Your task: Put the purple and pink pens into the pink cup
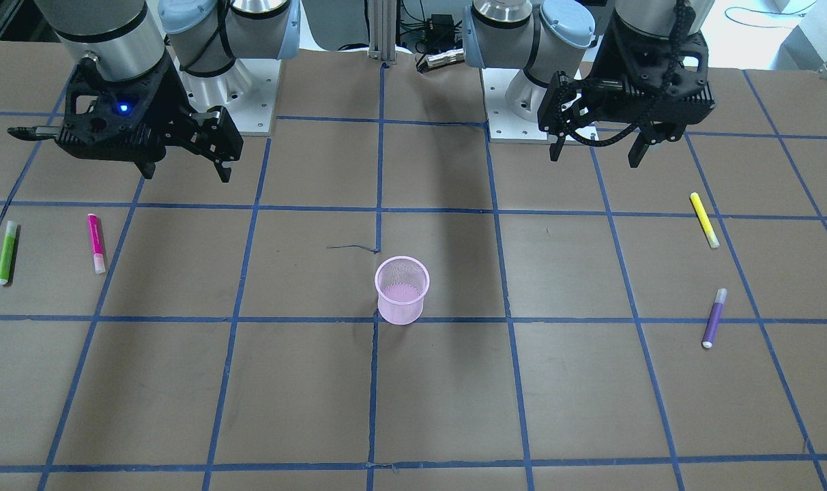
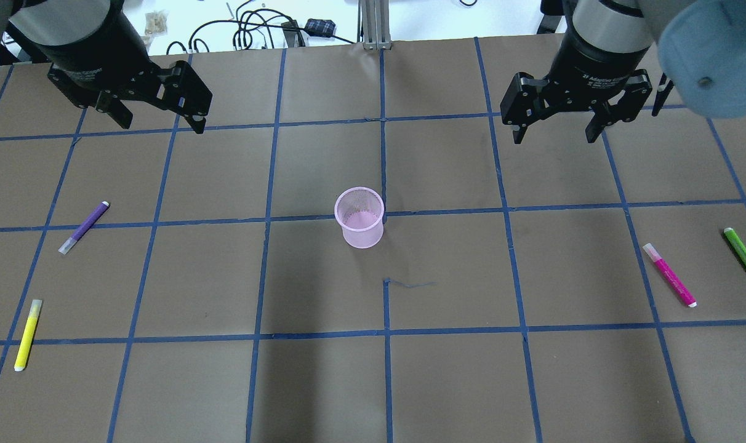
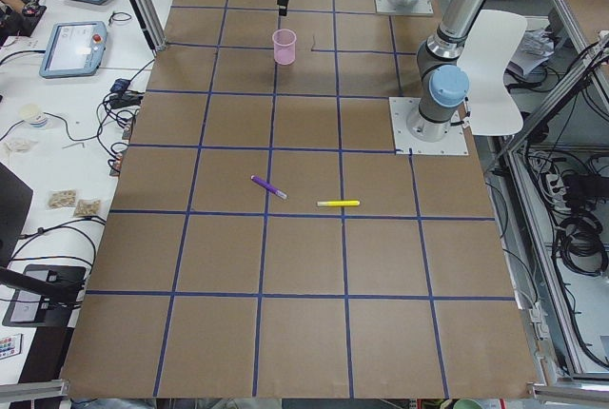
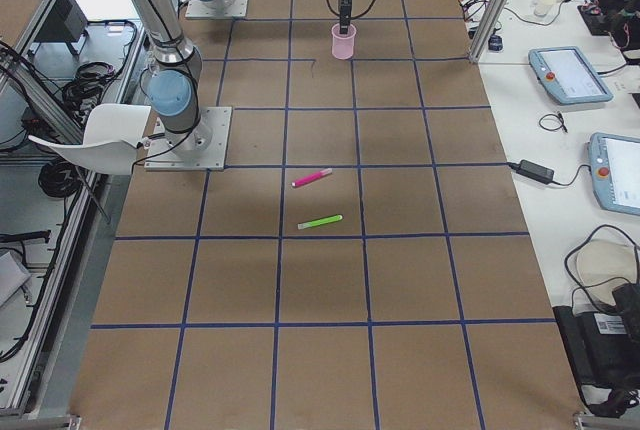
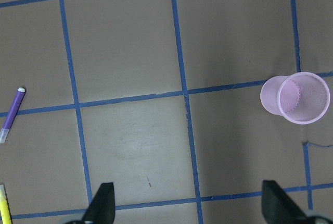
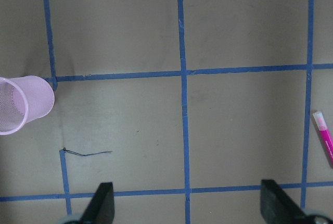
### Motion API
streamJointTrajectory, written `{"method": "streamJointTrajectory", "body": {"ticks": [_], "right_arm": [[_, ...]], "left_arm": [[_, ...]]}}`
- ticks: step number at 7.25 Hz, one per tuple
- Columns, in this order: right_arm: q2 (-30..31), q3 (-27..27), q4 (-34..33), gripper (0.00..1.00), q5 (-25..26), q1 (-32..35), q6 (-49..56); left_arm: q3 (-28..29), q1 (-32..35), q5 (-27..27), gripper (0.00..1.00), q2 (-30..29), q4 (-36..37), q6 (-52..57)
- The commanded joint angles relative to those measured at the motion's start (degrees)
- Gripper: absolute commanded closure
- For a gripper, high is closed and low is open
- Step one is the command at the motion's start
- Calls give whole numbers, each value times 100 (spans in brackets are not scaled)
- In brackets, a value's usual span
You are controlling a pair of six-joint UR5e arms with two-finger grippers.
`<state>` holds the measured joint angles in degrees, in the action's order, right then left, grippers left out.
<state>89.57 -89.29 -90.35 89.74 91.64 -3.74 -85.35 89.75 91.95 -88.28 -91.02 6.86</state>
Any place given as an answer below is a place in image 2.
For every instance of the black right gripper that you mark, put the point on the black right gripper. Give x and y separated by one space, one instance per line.
601 61

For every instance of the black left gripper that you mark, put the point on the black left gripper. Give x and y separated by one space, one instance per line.
96 49

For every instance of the purple marker pen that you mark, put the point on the purple marker pen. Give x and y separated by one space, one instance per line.
84 227

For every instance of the pink marker pen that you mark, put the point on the pink marker pen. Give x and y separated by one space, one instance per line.
670 276

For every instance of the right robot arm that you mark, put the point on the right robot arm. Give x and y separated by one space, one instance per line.
694 48

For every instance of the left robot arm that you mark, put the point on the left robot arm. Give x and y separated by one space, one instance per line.
99 61

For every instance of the pink mesh cup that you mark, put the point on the pink mesh cup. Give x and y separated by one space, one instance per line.
360 211

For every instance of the black power adapter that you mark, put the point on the black power adapter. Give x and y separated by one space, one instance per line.
320 28

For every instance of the yellow marker pen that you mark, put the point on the yellow marker pen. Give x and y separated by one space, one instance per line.
26 342

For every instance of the aluminium frame post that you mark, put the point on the aluminium frame post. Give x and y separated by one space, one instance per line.
374 25

